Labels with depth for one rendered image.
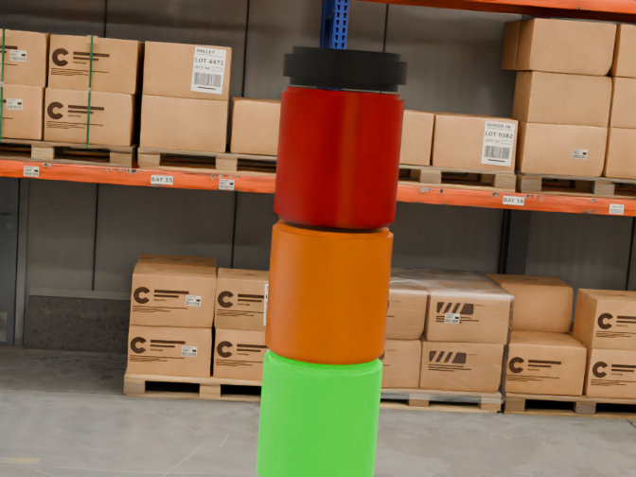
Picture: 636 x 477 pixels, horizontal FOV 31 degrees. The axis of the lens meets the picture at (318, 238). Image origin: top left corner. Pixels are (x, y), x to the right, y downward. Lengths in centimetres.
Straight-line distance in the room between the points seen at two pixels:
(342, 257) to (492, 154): 781
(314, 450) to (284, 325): 5
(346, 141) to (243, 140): 758
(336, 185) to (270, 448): 11
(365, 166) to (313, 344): 7
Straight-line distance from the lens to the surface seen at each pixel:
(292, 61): 46
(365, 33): 939
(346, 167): 45
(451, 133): 820
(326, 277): 46
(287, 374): 47
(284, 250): 46
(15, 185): 943
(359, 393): 47
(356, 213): 45
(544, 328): 906
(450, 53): 949
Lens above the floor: 233
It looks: 8 degrees down
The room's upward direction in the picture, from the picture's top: 4 degrees clockwise
